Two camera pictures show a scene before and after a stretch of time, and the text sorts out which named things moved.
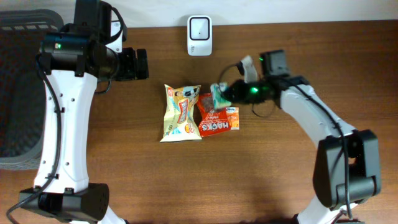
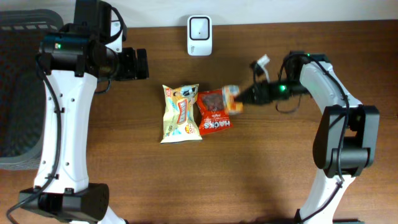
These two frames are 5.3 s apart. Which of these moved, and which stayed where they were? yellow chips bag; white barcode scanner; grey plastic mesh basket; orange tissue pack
Moved: orange tissue pack
Stayed: grey plastic mesh basket; white barcode scanner; yellow chips bag
